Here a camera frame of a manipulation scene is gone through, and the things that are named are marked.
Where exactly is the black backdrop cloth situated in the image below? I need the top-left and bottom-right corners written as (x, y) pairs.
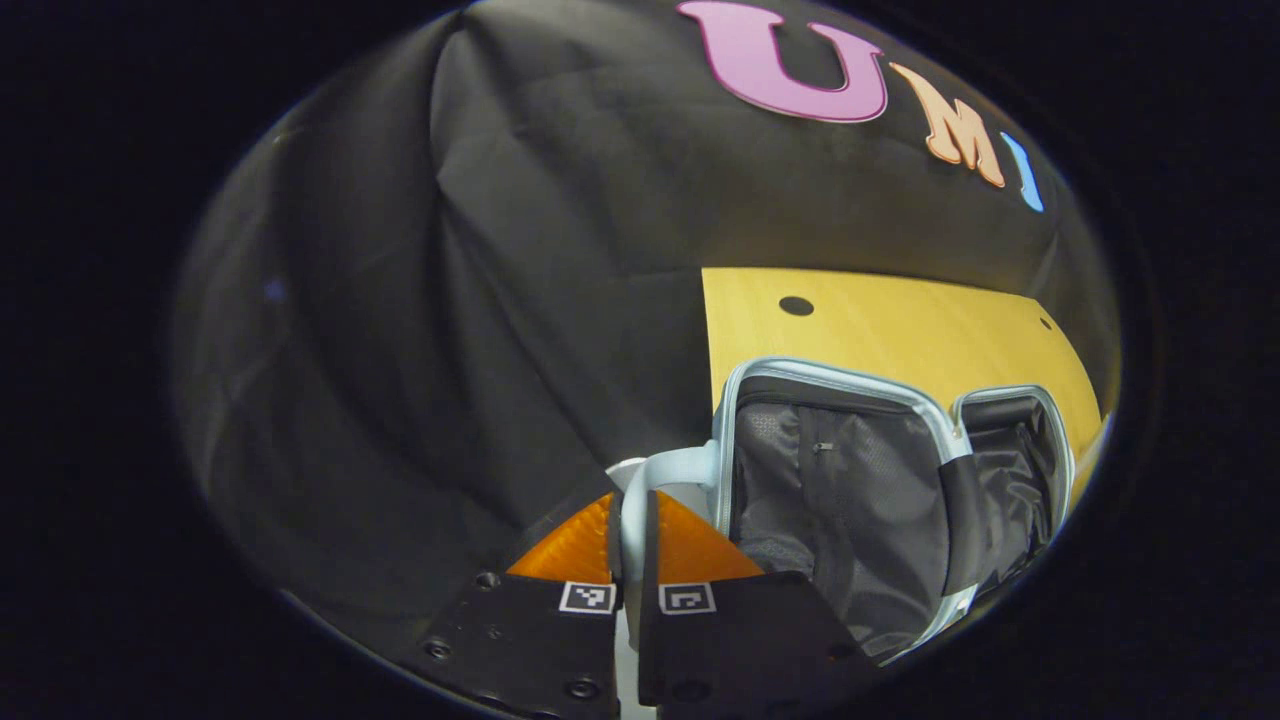
top-left (170, 0), bottom-right (1121, 641)

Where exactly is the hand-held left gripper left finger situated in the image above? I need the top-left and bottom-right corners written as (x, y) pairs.
top-left (418, 490), bottom-right (623, 720)

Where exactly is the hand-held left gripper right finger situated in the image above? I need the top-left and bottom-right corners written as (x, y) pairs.
top-left (638, 488), bottom-right (883, 715)

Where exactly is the light blue suitcase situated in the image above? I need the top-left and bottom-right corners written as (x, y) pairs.
top-left (608, 355), bottom-right (1078, 720)

